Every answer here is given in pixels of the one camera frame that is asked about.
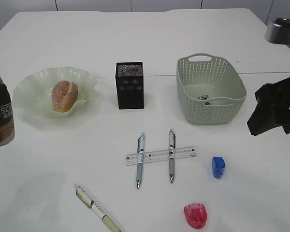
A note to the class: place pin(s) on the red pencil sharpener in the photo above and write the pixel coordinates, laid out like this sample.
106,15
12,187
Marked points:
196,215

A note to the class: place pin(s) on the black mesh pen holder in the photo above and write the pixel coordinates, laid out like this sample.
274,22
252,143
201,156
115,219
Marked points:
130,85

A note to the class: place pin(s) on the blue pencil sharpener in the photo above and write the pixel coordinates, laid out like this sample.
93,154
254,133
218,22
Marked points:
218,167

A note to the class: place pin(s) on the clear plastic ruler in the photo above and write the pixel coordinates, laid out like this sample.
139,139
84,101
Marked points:
161,155

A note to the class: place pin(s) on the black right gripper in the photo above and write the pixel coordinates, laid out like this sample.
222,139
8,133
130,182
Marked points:
273,108

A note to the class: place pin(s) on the blue grey click pen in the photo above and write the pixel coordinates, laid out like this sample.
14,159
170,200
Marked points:
140,151

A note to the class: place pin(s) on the sugared bread bun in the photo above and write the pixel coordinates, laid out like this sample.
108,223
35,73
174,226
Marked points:
64,96

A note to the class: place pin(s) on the light green woven basket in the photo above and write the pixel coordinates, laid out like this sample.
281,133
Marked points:
216,78

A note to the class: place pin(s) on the green ruffled glass plate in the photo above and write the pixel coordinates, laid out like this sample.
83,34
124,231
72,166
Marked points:
33,94

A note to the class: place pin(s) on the white green pen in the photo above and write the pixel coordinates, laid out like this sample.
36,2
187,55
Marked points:
90,203

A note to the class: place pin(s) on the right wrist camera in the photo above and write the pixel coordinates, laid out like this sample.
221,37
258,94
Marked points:
278,31

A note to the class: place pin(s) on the grey black click pen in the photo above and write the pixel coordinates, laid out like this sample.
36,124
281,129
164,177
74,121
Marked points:
171,162

